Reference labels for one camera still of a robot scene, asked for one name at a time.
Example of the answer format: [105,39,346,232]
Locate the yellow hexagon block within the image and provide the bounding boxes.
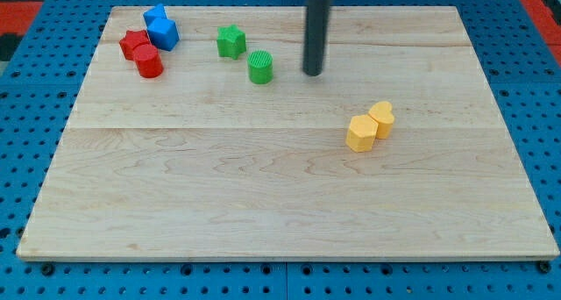
[345,115,378,153]

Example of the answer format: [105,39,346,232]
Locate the red star block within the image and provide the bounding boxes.
[119,30,151,61]

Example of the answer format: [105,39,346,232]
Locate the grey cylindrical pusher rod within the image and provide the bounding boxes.
[302,0,332,76]

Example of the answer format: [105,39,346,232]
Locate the blue triangular block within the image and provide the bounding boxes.
[143,4,167,26]

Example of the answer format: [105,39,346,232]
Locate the red cylinder block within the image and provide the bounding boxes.
[133,44,164,78]

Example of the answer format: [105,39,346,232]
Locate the blue cube block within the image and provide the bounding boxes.
[147,18,179,52]

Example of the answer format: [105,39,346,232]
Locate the green cylinder block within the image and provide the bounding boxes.
[247,50,273,84]

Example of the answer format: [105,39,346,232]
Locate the yellow heart block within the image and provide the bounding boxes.
[368,101,395,139]

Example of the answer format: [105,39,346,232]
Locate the light wooden board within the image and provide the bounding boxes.
[17,6,559,262]

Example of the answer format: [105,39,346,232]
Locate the green star block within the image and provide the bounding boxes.
[217,25,246,60]

